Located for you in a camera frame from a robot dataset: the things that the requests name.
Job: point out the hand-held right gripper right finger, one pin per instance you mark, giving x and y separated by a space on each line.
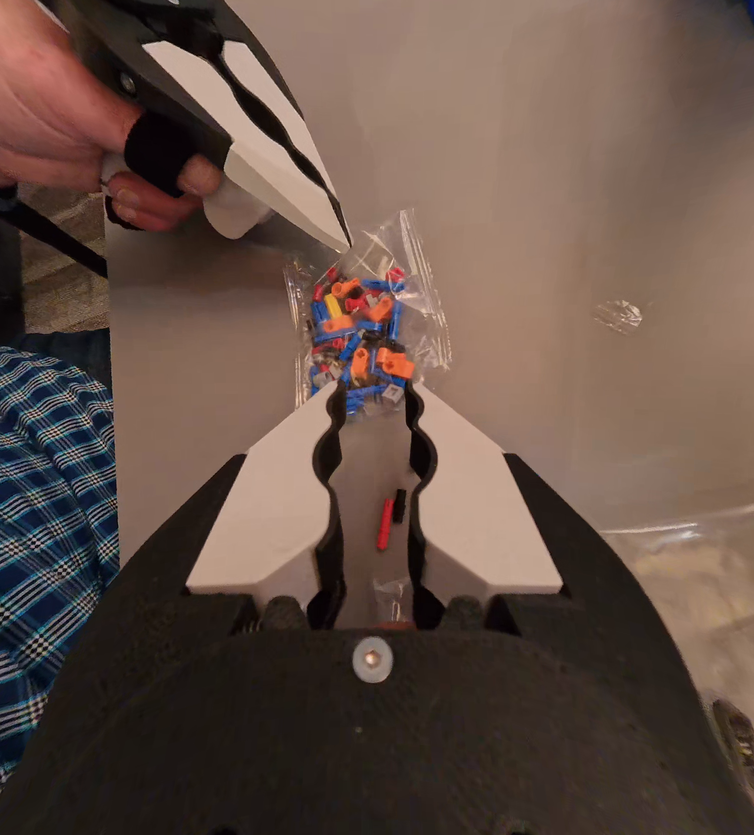
488 522

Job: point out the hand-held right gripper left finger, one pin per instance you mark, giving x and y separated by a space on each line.
259 522

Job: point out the black lego part in bag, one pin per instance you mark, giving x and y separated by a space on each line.
739 737

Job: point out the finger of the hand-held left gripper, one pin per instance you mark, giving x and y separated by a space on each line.
285 124
194 78

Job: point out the blue plaid shirt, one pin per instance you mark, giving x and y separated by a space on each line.
25 522

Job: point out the long red lego pin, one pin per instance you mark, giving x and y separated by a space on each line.
385 525

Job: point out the small zip bag of lego pieces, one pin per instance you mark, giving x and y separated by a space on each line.
364 326

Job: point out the crumpled clear plastic piece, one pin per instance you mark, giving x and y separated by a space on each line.
391 597

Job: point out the torn clear plastic scrap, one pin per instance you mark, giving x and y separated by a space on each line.
617 317

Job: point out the black metal bar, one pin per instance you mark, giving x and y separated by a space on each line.
57 241

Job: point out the black lego pin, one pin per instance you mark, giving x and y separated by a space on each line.
400 505

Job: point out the large clear plastic bag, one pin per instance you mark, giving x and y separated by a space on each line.
709 620

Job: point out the person's left hand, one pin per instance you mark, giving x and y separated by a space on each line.
18 85

